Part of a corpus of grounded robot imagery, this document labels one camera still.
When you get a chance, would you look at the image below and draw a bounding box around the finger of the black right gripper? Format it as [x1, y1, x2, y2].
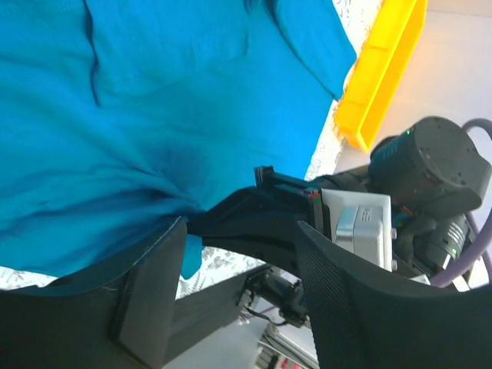
[188, 185, 323, 269]

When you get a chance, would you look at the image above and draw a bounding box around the blue t shirt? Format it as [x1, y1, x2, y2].
[1, 1, 356, 277]

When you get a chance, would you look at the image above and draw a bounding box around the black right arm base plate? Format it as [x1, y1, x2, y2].
[238, 268, 311, 328]

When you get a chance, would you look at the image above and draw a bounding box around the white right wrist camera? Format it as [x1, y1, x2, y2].
[321, 189, 394, 272]

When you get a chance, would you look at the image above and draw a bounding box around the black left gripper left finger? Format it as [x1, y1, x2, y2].
[1, 218, 187, 368]

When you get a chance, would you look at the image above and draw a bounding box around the floral patterned table mat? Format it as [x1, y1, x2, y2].
[1, 1, 382, 299]

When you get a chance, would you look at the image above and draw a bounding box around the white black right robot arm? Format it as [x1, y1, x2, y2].
[188, 116, 491, 287]

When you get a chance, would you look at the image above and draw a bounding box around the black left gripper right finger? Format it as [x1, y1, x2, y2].
[296, 222, 491, 368]

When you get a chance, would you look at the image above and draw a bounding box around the yellow plastic bin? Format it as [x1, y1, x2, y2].
[334, 1, 427, 152]

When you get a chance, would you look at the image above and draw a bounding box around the aluminium frame rail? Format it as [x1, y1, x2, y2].
[254, 324, 320, 369]

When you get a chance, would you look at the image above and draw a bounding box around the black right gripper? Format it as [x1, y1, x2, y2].
[392, 213, 476, 277]

